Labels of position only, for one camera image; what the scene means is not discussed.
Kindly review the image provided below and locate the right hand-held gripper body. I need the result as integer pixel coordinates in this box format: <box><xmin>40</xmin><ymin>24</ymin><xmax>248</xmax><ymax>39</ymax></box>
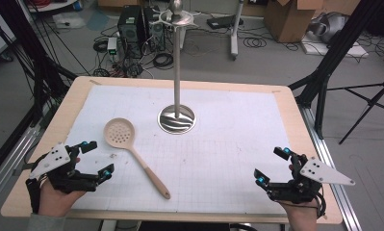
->
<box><xmin>265</xmin><ymin>153</ymin><xmax>357</xmax><ymax>205</ymax></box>

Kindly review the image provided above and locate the black tripod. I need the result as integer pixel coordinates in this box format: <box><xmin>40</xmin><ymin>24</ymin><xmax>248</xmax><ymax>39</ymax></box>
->
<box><xmin>327</xmin><ymin>76</ymin><xmax>384</xmax><ymax>145</ymax></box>

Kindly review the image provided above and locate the black computer tower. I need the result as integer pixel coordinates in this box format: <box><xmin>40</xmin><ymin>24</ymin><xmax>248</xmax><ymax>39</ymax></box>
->
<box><xmin>116</xmin><ymin>4</ymin><xmax>147</xmax><ymax>60</ymax></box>
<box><xmin>143</xmin><ymin>5</ymin><xmax>166</xmax><ymax>52</ymax></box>

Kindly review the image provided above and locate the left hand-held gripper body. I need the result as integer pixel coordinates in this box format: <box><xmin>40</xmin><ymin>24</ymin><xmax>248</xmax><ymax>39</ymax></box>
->
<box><xmin>28</xmin><ymin>142</ymin><xmax>99</xmax><ymax>194</ymax></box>

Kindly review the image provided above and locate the white box with green light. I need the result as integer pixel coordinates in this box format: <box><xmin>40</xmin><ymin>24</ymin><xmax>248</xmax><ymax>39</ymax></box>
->
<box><xmin>107</xmin><ymin>37</ymin><xmax>118</xmax><ymax>56</ymax></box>

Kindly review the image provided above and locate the metal utensil stand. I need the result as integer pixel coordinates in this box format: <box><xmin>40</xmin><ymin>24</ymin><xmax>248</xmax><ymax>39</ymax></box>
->
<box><xmin>157</xmin><ymin>0</ymin><xmax>200</xmax><ymax>135</ymax></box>

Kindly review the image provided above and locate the black frame strut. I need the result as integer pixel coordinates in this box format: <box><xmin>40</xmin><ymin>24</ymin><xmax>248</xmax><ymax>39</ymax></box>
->
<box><xmin>288</xmin><ymin>0</ymin><xmax>384</xmax><ymax>141</ymax></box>
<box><xmin>0</xmin><ymin>0</ymin><xmax>79</xmax><ymax>127</ymax></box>

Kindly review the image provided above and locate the beige slotted spoon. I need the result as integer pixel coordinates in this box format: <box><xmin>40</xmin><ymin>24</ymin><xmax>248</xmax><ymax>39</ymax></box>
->
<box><xmin>103</xmin><ymin>117</ymin><xmax>172</xmax><ymax>200</ymax></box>

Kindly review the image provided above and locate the white flat board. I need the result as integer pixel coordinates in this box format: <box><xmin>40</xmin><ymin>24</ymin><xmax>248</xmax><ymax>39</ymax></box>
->
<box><xmin>299</xmin><ymin>40</ymin><xmax>371</xmax><ymax>59</ymax></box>

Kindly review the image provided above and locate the coiled black cable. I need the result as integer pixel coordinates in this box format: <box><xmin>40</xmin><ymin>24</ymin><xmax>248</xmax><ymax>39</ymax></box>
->
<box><xmin>152</xmin><ymin>52</ymin><xmax>175</xmax><ymax>69</ymax></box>
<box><xmin>243</xmin><ymin>37</ymin><xmax>268</xmax><ymax>49</ymax></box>

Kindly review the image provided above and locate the brown cardboard box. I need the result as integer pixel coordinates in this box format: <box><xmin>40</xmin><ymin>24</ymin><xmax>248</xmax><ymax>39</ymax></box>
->
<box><xmin>264</xmin><ymin>0</ymin><xmax>325</xmax><ymax>44</ymax></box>

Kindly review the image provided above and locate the person's left hand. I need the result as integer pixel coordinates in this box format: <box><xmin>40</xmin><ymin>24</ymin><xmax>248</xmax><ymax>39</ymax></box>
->
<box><xmin>38</xmin><ymin>185</ymin><xmax>88</xmax><ymax>218</ymax></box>

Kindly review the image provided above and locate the grey bag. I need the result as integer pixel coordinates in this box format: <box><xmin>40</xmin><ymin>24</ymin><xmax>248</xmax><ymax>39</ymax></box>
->
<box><xmin>308</xmin><ymin>12</ymin><xmax>349</xmax><ymax>44</ymax></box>

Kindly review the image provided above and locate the white grid paper mat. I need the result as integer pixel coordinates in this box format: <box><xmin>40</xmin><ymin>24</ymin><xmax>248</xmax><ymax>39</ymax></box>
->
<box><xmin>64</xmin><ymin>85</ymin><xmax>309</xmax><ymax>216</ymax></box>

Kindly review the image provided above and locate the white floor stand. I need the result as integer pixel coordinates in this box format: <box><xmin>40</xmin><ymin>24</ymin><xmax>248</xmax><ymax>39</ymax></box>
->
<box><xmin>229</xmin><ymin>0</ymin><xmax>245</xmax><ymax>62</ymax></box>

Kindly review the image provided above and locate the person's right hand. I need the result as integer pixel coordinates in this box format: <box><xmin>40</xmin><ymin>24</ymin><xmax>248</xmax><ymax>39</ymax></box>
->
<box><xmin>277</xmin><ymin>197</ymin><xmax>320</xmax><ymax>226</ymax></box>

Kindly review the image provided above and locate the aluminium rail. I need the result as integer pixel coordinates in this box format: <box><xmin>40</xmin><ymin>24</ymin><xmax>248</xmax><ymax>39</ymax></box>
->
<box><xmin>298</xmin><ymin>105</ymin><xmax>364</xmax><ymax>231</ymax></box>
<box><xmin>0</xmin><ymin>124</ymin><xmax>42</xmax><ymax>210</ymax></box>

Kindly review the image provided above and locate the black flat device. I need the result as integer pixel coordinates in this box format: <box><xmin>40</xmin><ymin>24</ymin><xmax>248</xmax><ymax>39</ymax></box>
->
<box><xmin>206</xmin><ymin>14</ymin><xmax>244</xmax><ymax>31</ymax></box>

